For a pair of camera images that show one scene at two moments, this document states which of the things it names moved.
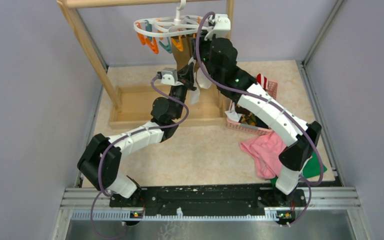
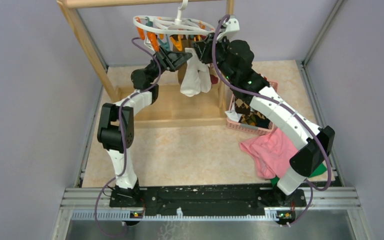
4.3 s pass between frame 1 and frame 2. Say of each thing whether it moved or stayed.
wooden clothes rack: stayed
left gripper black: moved
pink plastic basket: stayed
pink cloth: stayed
